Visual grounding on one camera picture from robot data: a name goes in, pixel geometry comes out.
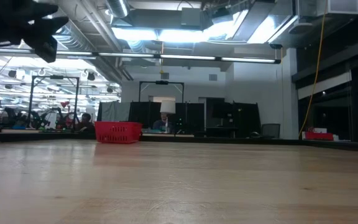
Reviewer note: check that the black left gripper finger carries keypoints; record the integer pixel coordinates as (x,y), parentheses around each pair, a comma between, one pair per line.
(51,26)
(47,8)

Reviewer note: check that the black background robot arms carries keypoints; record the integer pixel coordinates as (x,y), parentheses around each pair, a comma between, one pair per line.
(39,119)

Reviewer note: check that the person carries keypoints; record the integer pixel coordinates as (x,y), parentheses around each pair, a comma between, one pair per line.
(161,125)
(85,124)

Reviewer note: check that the grey partition panel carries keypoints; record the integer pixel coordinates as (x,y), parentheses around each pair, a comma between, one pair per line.
(113,111)

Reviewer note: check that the red plastic basket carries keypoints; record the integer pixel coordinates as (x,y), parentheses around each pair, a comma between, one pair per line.
(117,132)

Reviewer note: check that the long ceiling light bar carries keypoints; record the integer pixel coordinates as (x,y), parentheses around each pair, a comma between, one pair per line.
(185,57)

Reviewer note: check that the white shade lamp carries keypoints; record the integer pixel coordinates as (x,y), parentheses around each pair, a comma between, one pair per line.
(167,106)

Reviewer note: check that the black partition panels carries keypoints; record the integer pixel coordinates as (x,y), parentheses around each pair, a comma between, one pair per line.
(191,116)

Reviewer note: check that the red box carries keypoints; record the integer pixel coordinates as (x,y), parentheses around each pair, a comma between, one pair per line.
(319,136)

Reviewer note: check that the black metal frame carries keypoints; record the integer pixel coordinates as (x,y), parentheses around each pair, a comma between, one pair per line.
(54,77)
(162,82)

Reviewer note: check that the silver ceiling duct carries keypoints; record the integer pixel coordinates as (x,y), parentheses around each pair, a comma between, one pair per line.
(117,7)

